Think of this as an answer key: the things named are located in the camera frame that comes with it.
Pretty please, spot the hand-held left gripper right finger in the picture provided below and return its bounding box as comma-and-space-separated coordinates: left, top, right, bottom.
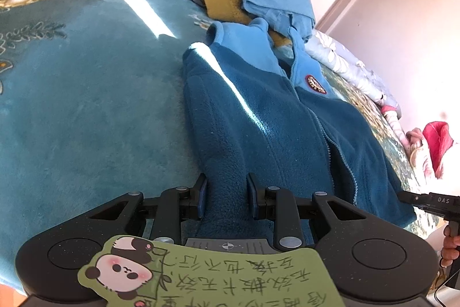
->
247, 173, 371, 250

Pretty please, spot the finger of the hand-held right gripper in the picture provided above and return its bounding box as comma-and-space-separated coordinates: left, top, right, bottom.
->
397, 190, 426, 210

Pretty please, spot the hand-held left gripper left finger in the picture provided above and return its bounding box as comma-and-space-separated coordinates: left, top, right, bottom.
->
88, 173, 209, 243

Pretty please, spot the dark blue fleece jacket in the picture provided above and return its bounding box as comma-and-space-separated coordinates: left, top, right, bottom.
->
181, 17, 417, 239

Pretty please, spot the person's right hand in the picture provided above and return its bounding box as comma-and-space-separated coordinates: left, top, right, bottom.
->
440, 224, 460, 268

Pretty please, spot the red pink cloth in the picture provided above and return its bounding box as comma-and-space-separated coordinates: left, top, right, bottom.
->
422, 121, 455, 180

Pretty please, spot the green panda note card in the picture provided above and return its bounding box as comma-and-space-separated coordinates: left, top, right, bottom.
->
77, 235, 346, 307

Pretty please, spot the teal floral blanket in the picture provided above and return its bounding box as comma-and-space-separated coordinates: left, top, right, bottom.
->
0, 0, 446, 293

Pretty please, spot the black cable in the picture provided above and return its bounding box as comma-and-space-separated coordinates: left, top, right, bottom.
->
433, 271, 460, 307

